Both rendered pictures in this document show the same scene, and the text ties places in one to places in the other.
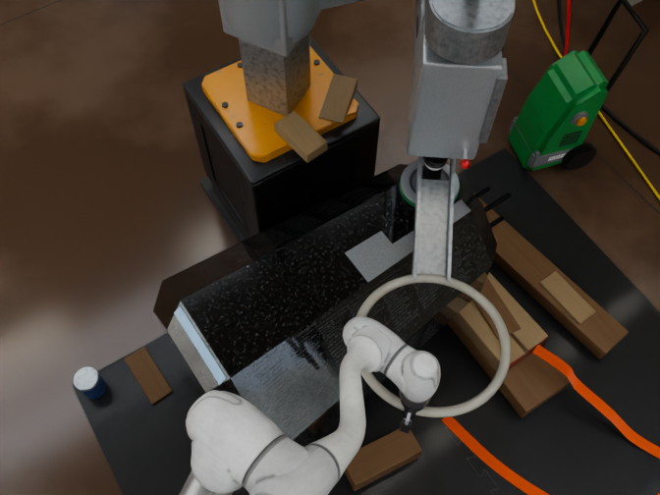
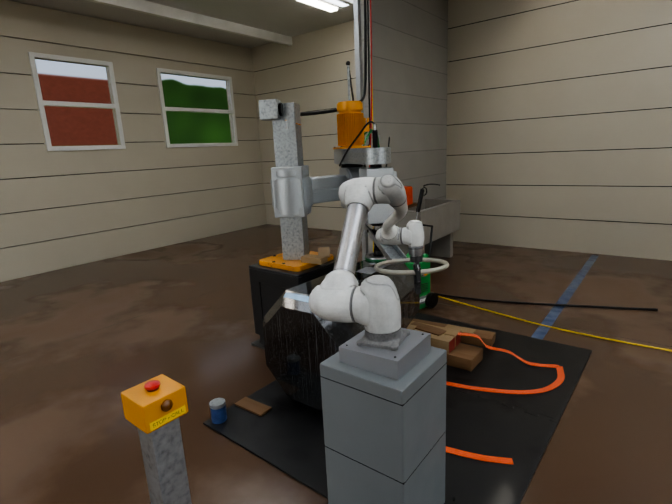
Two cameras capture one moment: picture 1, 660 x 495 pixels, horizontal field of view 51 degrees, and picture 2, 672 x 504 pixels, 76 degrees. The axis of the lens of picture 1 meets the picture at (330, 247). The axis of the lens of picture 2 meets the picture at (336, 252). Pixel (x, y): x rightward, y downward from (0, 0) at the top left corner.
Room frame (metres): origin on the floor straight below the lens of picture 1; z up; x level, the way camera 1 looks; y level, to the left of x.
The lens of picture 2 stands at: (-1.67, 0.99, 1.67)
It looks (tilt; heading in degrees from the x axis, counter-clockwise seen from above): 13 degrees down; 342
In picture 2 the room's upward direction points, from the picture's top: 3 degrees counter-clockwise
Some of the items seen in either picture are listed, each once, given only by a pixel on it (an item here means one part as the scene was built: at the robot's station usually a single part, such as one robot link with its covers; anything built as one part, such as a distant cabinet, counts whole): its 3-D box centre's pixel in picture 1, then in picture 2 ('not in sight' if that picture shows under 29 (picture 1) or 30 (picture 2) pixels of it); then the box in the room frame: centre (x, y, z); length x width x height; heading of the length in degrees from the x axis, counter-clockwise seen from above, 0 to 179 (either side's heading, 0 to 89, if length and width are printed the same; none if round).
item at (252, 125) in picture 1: (279, 95); (296, 259); (1.91, 0.21, 0.76); 0.49 x 0.49 x 0.05; 33
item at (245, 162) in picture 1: (284, 154); (299, 301); (1.91, 0.21, 0.37); 0.66 x 0.66 x 0.74; 33
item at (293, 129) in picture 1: (301, 137); (314, 259); (1.67, 0.12, 0.81); 0.20 x 0.10 x 0.05; 41
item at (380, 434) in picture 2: not in sight; (386, 437); (-0.11, 0.30, 0.40); 0.50 x 0.50 x 0.80; 34
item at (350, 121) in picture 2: not in sight; (352, 125); (2.11, -0.43, 1.88); 0.31 x 0.28 x 0.40; 86
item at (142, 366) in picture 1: (147, 374); (252, 406); (0.99, 0.78, 0.02); 0.25 x 0.10 x 0.01; 37
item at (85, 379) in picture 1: (89, 383); (218, 410); (0.93, 1.01, 0.08); 0.10 x 0.10 x 0.13
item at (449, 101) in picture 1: (450, 74); (373, 195); (1.53, -0.37, 1.30); 0.36 x 0.22 x 0.45; 176
